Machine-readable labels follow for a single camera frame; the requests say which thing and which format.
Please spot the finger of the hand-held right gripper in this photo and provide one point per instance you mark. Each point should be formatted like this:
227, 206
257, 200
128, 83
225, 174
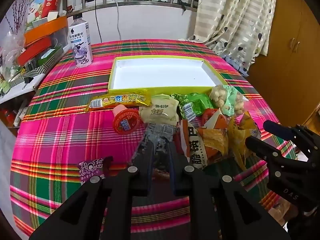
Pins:
260, 146
277, 127

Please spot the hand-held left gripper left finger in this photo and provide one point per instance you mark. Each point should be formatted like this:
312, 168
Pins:
148, 160

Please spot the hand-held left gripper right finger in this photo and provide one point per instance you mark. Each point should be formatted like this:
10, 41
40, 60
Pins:
172, 162

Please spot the yellow chips packet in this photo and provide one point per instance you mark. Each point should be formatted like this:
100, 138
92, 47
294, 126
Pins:
240, 135

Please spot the dark clear snack packet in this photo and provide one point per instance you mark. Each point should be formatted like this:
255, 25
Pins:
160, 135

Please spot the orange white snack packet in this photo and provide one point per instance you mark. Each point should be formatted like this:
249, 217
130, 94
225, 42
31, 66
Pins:
195, 145

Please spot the pink jelly cup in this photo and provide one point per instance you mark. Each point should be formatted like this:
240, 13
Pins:
126, 122

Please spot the cream snack packet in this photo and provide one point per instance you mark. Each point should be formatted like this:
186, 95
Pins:
160, 110

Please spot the clear nut bag green label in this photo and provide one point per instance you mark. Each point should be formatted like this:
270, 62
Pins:
225, 100

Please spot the purple snack packet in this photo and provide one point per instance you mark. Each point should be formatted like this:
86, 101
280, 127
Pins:
90, 167

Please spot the long yellow snack packet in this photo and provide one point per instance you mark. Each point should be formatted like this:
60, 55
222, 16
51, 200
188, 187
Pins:
125, 99

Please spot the green pea snack packet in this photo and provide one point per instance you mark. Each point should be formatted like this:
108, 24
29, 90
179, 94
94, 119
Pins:
197, 102

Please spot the yellow-rimmed white tray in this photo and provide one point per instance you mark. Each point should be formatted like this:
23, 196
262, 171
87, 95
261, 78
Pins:
160, 75

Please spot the wooden cabinet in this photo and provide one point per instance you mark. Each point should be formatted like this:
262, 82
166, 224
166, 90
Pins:
287, 55

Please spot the blue-grey cloth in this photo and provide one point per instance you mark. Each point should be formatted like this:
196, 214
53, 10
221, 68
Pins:
236, 66

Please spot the cream striped heart curtain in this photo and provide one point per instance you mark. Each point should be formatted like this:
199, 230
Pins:
237, 17

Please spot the white drink bottle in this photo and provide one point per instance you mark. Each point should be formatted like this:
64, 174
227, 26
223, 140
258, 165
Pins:
80, 42

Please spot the white side table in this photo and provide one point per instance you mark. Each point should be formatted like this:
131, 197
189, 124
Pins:
22, 90

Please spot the black binder clip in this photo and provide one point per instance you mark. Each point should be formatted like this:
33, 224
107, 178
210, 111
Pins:
27, 81

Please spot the black hook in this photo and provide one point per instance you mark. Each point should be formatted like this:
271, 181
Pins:
183, 3

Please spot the red-orange box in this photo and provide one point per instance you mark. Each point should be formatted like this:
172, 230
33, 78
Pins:
32, 52

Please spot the small red object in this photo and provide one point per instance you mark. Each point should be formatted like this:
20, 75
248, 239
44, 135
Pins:
69, 8

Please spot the small white box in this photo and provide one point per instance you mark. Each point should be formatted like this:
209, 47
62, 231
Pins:
52, 16

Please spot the clear plastic bag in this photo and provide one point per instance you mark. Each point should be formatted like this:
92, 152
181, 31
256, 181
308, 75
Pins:
10, 47

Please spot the purple flower branches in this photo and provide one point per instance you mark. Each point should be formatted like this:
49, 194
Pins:
17, 17

